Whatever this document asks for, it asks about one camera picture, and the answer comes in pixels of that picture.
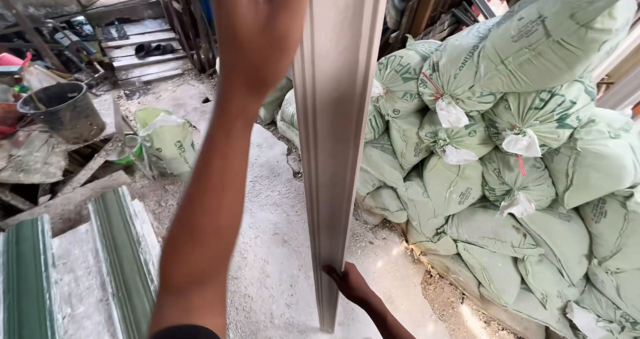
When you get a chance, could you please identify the white plaster cornice moulding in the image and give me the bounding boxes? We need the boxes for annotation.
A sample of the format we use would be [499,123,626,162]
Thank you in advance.
[292,0,391,334]

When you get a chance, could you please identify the wooden slat fence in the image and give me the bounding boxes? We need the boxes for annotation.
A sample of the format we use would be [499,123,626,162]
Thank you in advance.
[149,0,219,75]

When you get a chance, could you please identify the person's right hand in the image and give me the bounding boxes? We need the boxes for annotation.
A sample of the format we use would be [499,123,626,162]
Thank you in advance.
[322,261,375,307]

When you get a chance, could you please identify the grey wooden plank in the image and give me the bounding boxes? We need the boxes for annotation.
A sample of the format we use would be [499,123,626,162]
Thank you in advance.
[0,170,132,231]

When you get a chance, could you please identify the green cornice mould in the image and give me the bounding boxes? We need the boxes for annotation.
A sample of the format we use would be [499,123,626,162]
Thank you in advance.
[0,214,65,339]
[87,186,162,339]

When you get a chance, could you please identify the heap of green woven sacks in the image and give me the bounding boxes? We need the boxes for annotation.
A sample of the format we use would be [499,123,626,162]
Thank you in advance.
[257,0,640,339]

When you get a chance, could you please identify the pile of wooden boards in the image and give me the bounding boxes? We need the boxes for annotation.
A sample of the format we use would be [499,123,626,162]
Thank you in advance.
[379,0,531,59]

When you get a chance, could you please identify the black sleeve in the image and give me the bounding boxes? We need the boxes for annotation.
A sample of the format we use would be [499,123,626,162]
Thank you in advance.
[150,324,222,339]

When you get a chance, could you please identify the person's left hand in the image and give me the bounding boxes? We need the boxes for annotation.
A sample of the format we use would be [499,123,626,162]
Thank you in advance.
[209,0,311,107]

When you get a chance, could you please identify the cluttered workbench with tools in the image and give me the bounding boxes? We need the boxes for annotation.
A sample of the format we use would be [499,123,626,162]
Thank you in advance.
[0,9,108,140]

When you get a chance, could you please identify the small green white cup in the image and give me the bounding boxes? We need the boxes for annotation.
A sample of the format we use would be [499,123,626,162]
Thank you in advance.
[107,133,145,168]

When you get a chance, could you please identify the wooden steps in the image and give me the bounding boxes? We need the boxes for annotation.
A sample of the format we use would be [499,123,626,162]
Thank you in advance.
[96,18,190,91]

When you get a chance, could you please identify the open green sack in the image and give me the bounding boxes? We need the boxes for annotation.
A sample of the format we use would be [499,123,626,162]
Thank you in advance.
[134,106,199,178]

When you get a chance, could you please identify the pair of black sandals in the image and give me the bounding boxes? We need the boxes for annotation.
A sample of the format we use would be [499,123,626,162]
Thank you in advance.
[133,42,177,59]

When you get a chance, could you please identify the black dirty bucket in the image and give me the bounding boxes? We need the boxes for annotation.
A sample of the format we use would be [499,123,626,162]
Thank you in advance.
[17,81,107,145]

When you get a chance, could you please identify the stack of white mouldings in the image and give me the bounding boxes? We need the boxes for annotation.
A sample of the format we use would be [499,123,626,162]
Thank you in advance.
[591,26,640,112]

